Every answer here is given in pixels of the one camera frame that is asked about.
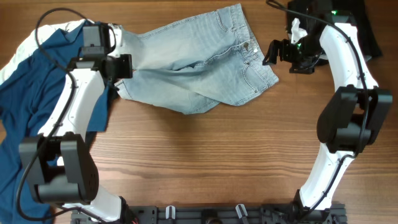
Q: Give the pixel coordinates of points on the white garment under pile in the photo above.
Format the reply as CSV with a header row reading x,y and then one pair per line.
x,y
29,45

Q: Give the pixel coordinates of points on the folded black clothes stack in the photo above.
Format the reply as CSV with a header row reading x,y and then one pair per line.
x,y
370,34

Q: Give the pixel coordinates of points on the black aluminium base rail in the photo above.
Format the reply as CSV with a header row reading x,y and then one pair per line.
x,y
266,214

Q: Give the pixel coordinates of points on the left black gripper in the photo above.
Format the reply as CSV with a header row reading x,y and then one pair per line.
x,y
127,71

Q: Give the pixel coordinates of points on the dark blue t-shirt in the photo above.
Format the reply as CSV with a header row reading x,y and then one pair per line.
x,y
28,98

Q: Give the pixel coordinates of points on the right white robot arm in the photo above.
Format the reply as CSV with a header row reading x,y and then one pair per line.
x,y
320,33

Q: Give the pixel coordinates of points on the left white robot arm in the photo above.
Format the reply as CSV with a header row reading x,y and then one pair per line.
x,y
59,169

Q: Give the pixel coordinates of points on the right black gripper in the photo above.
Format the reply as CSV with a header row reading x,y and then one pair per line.
x,y
283,50

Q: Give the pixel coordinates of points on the light blue denim shorts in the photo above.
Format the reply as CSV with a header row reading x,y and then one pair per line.
x,y
194,64

